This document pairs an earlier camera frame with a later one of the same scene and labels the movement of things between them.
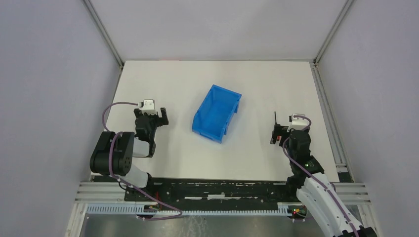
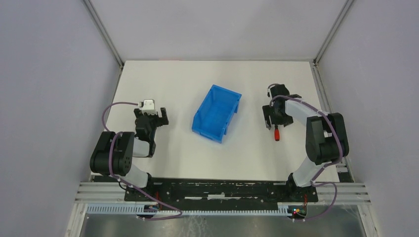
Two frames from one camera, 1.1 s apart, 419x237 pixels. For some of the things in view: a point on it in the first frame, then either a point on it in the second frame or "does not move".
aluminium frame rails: (97, 192) does not move
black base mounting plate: (184, 191) does not move
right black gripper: (279, 131) -> (276, 119)
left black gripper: (152, 118) does not move
